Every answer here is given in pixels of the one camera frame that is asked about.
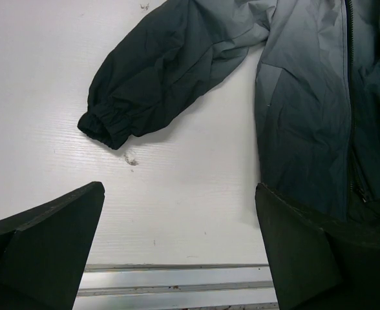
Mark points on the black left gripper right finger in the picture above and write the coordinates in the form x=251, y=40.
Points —
x=317, y=261

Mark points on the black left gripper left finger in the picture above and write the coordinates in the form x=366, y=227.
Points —
x=44, y=250

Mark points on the grey gradient hooded jacket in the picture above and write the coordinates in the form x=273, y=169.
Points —
x=317, y=90

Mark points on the aluminium rail front table edge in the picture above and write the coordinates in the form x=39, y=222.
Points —
x=206, y=286

